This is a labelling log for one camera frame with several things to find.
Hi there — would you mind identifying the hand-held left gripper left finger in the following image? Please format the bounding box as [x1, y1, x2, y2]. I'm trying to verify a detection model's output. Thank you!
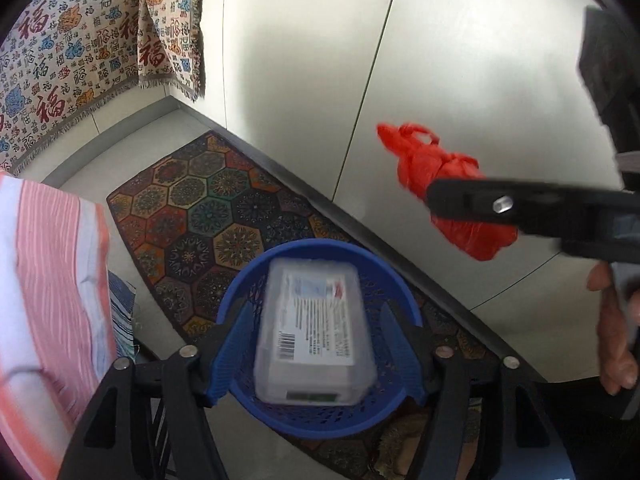
[57, 297, 261, 480]

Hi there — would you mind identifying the hexagon patterned rug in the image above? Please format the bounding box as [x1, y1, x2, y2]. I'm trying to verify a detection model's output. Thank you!
[106, 130, 547, 480]

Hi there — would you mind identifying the small printed cloth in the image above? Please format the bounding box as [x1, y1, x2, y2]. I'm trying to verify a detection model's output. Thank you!
[136, 0, 207, 104]

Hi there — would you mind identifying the person's right hand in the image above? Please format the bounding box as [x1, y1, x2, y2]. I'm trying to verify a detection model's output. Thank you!
[587, 261, 640, 397]

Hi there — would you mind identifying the blue striped cloth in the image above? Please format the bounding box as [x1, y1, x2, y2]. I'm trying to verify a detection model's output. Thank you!
[107, 272, 139, 362]

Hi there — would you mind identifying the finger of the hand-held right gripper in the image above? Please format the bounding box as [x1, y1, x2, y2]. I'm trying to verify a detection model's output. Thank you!
[426, 176, 568, 256]

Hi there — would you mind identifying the large printed cloth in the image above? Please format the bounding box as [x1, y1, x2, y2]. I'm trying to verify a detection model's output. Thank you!
[0, 0, 147, 177]

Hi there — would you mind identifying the red plastic bag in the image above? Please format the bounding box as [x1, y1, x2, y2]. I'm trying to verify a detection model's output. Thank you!
[376, 122, 520, 262]

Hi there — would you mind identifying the white plastic wipes box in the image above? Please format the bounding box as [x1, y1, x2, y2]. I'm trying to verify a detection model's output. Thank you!
[252, 257, 378, 407]

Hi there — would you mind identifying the blue plastic waste basket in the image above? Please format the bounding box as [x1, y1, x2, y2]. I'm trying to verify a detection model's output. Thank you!
[216, 238, 424, 439]

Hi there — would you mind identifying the pink white striped tablecloth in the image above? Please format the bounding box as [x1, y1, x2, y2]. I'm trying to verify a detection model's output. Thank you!
[0, 170, 119, 480]

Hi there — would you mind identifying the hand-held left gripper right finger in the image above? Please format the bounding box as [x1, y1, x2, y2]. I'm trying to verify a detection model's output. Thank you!
[377, 300, 576, 480]

